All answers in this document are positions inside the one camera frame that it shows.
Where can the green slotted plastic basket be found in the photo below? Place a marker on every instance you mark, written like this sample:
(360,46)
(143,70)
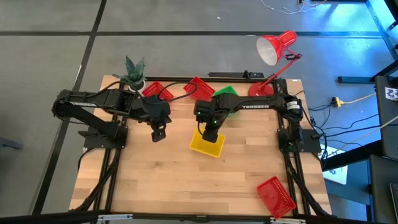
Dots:
(226,91)

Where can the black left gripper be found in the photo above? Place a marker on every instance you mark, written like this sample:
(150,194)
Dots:
(158,113)

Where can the black side desk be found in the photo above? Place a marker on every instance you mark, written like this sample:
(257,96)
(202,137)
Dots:
(387,124)

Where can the white printed paper sheet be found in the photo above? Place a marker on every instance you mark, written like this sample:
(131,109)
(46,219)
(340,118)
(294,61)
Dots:
(337,174)

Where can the black white marker tag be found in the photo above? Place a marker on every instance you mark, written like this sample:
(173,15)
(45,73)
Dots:
(391,93)

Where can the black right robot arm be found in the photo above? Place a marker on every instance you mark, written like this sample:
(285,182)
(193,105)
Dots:
(258,104)

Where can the silver frame bracket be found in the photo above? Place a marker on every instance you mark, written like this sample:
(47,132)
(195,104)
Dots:
(287,221)
(115,217)

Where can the white plant pot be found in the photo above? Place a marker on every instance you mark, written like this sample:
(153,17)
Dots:
(141,87)

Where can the red desk lamp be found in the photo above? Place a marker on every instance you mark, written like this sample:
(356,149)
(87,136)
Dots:
(273,46)

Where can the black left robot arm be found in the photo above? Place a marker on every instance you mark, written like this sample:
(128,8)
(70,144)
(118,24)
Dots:
(93,104)

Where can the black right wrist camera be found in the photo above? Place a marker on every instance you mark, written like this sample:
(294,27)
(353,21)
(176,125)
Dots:
(201,109)

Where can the grey floor object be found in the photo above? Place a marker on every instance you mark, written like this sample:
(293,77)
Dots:
(11,143)

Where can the black flat bar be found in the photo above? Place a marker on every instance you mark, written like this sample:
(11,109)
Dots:
(230,75)

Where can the black aluminium table frame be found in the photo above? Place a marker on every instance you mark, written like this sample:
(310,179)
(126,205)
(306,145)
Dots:
(174,78)

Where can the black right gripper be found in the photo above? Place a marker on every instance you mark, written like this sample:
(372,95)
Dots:
(215,118)

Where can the green artificial plant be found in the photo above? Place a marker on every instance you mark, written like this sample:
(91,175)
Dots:
(134,71)

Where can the red slotted plastic basket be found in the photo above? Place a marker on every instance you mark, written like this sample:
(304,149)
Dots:
(200,88)
(275,197)
(155,89)

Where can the black stand leg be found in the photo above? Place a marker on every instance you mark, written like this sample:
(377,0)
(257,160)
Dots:
(357,79)

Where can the black diagonal beam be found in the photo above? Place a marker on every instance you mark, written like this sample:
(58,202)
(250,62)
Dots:
(351,155)

